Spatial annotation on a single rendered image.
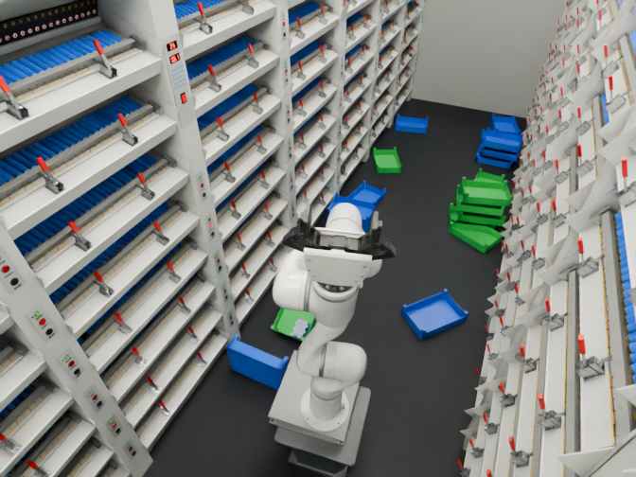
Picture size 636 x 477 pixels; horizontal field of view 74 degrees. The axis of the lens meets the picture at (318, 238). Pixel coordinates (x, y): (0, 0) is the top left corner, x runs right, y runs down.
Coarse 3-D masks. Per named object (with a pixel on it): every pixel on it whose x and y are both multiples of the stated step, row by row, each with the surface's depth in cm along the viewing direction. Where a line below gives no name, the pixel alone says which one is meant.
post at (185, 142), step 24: (120, 0) 119; (144, 0) 115; (168, 0) 121; (144, 24) 120; (168, 24) 124; (168, 96) 133; (168, 144) 146; (192, 144) 148; (192, 168) 152; (192, 192) 157; (216, 240) 180; (216, 288) 192
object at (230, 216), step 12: (264, 168) 217; (276, 168) 224; (252, 180) 209; (264, 180) 210; (276, 180) 219; (240, 192) 202; (252, 192) 207; (264, 192) 210; (228, 204) 195; (240, 204) 200; (252, 204) 203; (216, 216) 188; (228, 216) 193; (240, 216) 195; (228, 228) 189
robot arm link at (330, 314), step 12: (312, 288) 73; (312, 300) 75; (324, 300) 72; (348, 300) 72; (312, 312) 77; (324, 312) 76; (336, 312) 75; (348, 312) 77; (324, 324) 81; (336, 324) 80
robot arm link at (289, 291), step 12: (336, 228) 95; (348, 228) 95; (360, 228) 101; (300, 252) 84; (288, 264) 79; (300, 264) 83; (276, 276) 77; (288, 276) 76; (300, 276) 76; (276, 288) 76; (288, 288) 75; (300, 288) 75; (276, 300) 76; (288, 300) 75; (300, 300) 75
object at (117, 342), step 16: (192, 240) 176; (192, 256) 174; (176, 272) 167; (192, 272) 171; (160, 288) 161; (176, 288) 164; (144, 304) 155; (160, 304) 157; (128, 320) 150; (144, 320) 151; (112, 336) 144; (128, 336) 146; (96, 352) 140; (112, 352) 141; (96, 368) 134
